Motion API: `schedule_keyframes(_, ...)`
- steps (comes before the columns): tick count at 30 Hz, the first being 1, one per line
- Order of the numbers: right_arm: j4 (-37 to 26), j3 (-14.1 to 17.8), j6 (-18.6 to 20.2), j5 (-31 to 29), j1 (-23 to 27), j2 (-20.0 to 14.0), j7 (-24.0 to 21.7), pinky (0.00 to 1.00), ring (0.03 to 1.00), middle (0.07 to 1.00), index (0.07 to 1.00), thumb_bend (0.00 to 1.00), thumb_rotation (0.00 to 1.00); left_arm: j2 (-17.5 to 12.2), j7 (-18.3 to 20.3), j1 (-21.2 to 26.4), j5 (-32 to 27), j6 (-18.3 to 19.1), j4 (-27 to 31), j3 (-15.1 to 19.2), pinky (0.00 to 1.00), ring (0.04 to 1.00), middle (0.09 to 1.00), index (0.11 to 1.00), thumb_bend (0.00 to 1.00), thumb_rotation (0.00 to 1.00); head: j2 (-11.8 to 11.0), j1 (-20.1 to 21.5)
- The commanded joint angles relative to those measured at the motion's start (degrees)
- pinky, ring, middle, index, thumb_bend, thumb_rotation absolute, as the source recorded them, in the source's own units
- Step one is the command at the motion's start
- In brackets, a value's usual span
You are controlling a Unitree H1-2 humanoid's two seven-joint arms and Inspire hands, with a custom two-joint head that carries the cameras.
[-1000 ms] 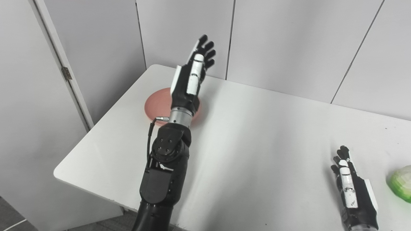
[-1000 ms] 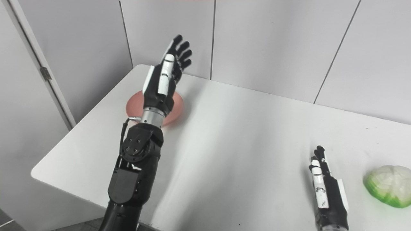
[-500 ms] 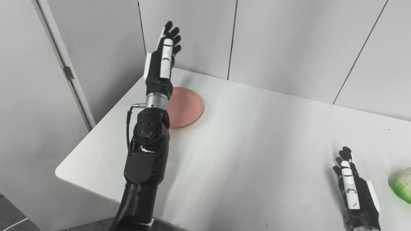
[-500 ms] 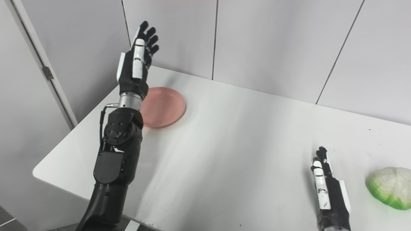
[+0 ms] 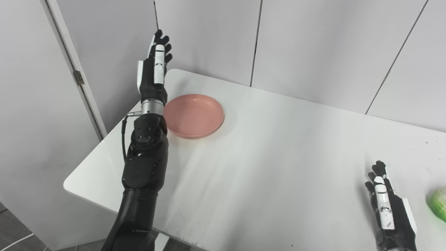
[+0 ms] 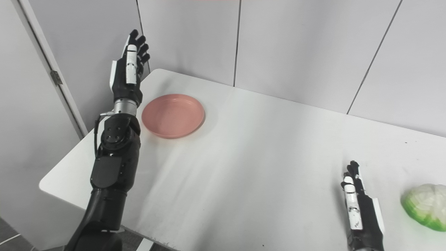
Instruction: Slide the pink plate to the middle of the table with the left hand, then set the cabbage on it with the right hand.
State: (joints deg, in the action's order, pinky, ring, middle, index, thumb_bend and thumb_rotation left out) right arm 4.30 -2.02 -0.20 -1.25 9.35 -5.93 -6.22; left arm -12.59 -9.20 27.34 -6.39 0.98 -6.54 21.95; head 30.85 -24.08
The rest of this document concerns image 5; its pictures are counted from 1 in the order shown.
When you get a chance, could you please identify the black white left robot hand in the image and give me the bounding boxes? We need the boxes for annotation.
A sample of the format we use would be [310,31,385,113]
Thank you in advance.
[137,29,173,105]

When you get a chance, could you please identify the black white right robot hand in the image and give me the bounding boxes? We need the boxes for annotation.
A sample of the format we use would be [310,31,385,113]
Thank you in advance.
[365,160,418,251]

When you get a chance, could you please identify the white green toy cabbage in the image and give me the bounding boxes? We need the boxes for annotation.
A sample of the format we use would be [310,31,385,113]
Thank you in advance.
[426,187,446,223]

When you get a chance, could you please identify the pink round plate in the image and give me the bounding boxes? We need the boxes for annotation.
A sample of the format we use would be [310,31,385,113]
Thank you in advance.
[163,93,225,139]

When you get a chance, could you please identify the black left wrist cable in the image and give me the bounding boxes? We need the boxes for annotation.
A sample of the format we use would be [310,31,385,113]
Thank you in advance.
[121,111,142,164]

